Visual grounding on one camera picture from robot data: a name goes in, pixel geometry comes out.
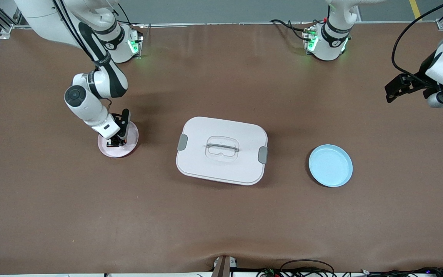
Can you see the camera stand post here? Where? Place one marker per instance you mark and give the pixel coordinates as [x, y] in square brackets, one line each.
[224, 267]

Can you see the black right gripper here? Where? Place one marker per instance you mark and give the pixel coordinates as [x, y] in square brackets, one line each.
[114, 143]

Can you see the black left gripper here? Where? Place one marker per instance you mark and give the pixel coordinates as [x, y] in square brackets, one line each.
[422, 72]

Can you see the grey box latch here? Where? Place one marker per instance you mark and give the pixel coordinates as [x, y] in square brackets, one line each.
[182, 142]
[262, 155]

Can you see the silver table edge rail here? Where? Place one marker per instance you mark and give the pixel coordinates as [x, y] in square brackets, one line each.
[225, 24]

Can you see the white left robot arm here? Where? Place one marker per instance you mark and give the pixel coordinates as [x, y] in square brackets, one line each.
[331, 42]

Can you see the brown table mat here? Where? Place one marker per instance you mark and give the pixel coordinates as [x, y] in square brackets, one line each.
[221, 223]

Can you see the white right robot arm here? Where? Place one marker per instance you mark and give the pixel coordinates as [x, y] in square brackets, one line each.
[87, 107]

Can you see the pink round plate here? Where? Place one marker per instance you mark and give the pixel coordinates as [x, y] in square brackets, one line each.
[119, 153]

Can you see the white lidded storage box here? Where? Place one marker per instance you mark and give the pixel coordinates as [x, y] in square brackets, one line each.
[221, 169]

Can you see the light blue round plate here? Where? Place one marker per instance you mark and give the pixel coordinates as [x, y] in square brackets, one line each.
[330, 165]

